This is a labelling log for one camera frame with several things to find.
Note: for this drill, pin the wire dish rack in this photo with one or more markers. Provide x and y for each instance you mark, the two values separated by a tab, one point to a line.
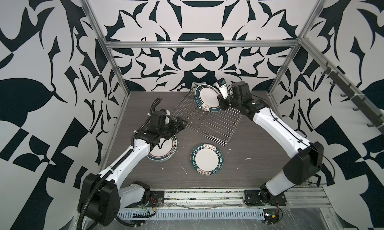
218	126

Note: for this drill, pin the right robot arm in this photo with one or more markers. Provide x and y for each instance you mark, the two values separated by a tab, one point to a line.
306	157

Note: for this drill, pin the aluminium frame crossbar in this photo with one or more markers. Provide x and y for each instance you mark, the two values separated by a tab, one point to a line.
203	44

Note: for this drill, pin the white cable duct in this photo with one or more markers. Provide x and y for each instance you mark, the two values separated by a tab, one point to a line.
199	214

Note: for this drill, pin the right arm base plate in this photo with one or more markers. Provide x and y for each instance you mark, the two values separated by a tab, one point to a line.
263	198

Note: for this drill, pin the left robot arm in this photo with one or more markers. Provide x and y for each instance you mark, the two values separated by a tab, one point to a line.
102	194

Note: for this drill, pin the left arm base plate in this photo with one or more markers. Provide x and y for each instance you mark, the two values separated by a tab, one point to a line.
156	199

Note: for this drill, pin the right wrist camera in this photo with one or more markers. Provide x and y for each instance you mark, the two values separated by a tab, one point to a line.
221	84

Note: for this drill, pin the wall hook rail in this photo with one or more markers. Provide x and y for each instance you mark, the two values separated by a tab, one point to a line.
351	92

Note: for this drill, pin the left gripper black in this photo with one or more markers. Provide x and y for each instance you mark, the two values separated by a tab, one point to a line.
175	128

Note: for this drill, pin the white plate red green band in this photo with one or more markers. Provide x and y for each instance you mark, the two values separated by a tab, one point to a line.
164	150

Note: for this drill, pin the white plate green lettering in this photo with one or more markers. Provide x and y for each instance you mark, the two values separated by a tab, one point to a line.
206	98

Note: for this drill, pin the white plate green rim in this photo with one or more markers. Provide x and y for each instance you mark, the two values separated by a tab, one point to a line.
206	159

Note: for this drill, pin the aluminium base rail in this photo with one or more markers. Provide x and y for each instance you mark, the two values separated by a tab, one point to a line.
232	198

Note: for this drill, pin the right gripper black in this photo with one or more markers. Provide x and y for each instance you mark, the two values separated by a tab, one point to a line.
222	101

